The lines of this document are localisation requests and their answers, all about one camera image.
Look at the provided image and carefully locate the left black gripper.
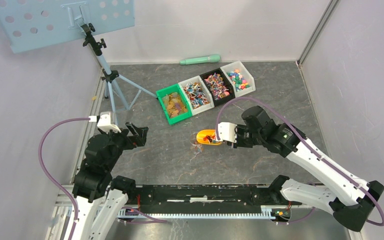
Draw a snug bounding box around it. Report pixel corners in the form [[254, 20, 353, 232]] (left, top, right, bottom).
[[99, 120, 148, 170]]

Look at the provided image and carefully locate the yellow plastic scoop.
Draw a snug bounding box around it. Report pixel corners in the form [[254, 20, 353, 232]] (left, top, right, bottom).
[[195, 129, 223, 146]]

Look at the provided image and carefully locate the clear plastic jar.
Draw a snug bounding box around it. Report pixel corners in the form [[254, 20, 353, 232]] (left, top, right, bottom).
[[190, 139, 204, 155]]

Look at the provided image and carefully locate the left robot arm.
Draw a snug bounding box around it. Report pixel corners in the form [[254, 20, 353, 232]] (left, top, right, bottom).
[[64, 120, 149, 240]]

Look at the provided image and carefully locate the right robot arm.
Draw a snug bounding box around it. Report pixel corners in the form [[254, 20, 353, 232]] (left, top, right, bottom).
[[236, 106, 384, 232]]

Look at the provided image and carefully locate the green candy bin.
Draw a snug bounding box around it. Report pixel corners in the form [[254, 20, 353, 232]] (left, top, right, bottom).
[[156, 84, 192, 125]]

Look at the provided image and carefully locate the black lollipop bin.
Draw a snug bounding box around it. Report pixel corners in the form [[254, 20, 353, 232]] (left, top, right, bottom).
[[200, 68, 235, 107]]

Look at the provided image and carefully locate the white candy bin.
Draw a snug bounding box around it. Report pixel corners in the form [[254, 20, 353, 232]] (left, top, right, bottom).
[[220, 60, 256, 97]]

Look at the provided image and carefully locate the white lollipop bin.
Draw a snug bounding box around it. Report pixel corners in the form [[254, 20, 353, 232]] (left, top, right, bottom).
[[178, 75, 215, 116]]

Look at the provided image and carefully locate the light blue music stand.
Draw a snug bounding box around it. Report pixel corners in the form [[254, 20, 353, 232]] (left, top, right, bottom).
[[0, 0, 157, 112]]

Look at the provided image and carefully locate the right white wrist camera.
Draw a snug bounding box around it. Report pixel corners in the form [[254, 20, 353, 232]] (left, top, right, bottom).
[[216, 122, 237, 143]]

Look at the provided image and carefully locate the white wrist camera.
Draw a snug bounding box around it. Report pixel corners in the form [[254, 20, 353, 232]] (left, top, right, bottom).
[[88, 111, 121, 134], [216, 122, 237, 143]]

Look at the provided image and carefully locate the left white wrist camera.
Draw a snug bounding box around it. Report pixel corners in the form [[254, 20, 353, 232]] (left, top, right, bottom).
[[88, 111, 121, 134]]

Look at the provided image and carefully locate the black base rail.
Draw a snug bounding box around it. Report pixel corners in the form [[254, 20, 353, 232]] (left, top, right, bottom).
[[125, 184, 291, 216]]

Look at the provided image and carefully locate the mint green cylindrical handle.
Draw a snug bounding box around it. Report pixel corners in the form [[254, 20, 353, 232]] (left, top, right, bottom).
[[179, 54, 221, 65]]

